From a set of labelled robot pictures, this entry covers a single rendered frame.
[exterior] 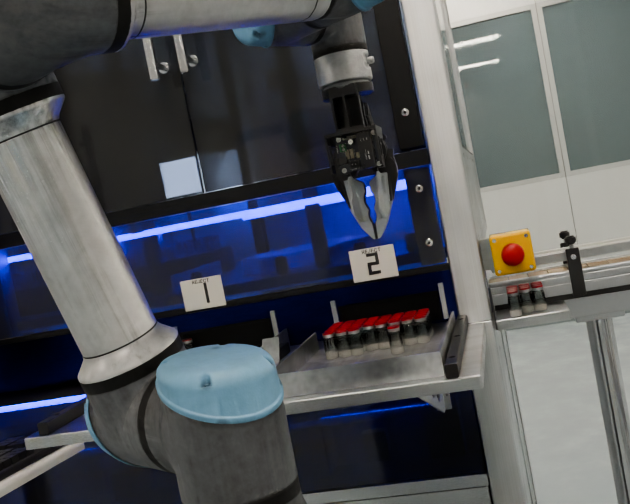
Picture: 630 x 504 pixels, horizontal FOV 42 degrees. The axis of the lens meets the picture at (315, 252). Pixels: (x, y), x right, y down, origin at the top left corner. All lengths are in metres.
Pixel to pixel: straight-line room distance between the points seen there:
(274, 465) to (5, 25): 0.45
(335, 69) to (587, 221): 5.11
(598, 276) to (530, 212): 4.49
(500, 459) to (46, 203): 1.02
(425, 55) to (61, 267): 0.87
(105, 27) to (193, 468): 0.41
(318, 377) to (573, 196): 5.04
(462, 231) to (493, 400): 0.31
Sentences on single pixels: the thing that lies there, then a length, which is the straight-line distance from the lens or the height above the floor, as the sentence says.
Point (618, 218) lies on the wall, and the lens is 6.18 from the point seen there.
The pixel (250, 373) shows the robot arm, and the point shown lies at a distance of 0.78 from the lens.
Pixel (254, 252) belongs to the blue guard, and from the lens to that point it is 1.59.
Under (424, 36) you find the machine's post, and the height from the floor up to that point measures 1.40.
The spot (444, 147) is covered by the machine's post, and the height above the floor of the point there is 1.20.
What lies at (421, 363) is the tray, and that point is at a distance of 1.17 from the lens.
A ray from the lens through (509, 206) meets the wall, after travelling 6.12.
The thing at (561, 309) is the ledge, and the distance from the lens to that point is 1.55.
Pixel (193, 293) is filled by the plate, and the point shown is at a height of 1.02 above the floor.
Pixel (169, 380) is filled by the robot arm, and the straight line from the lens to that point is 0.79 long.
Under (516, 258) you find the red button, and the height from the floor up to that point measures 0.99.
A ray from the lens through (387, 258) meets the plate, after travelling 1.53.
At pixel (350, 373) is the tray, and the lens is 1.19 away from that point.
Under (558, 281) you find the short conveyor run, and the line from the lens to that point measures 1.64.
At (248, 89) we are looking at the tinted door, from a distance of 1.60.
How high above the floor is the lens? 1.14
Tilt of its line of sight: 3 degrees down
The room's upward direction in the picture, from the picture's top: 11 degrees counter-clockwise
